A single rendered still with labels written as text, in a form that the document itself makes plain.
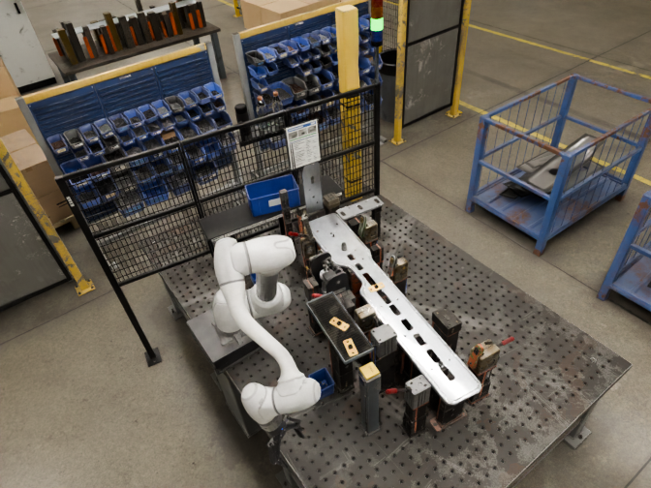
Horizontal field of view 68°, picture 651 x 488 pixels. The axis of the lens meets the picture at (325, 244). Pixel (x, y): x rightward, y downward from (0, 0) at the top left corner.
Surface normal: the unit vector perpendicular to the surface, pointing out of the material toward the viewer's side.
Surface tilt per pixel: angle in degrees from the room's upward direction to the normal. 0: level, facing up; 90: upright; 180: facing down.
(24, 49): 90
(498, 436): 0
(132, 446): 0
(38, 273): 88
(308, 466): 0
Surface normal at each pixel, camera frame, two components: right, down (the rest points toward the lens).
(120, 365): -0.07, -0.74
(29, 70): 0.59, 0.51
